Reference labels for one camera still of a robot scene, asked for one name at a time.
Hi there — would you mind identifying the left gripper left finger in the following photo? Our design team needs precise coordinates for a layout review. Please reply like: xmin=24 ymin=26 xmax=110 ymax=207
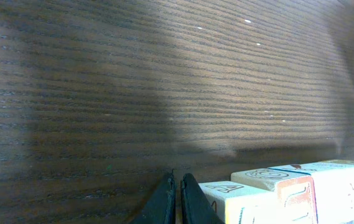
xmin=129 ymin=173 xmax=175 ymax=224

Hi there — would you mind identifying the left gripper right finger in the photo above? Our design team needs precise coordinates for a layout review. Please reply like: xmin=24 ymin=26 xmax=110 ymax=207
xmin=180 ymin=173 xmax=224 ymax=224

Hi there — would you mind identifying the plain yellow wooden block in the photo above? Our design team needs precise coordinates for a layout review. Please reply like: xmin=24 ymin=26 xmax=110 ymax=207
xmin=199 ymin=181 xmax=285 ymax=224

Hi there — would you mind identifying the red letter wooden block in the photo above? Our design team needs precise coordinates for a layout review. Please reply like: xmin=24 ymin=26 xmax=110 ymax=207
xmin=230 ymin=168 xmax=318 ymax=224

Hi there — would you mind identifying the white block blue edge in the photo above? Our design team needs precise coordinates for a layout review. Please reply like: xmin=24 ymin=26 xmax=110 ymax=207
xmin=273 ymin=160 xmax=354 ymax=223

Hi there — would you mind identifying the white block red bug drawing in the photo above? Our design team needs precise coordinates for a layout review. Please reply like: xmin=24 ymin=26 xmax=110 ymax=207
xmin=317 ymin=167 xmax=354 ymax=223

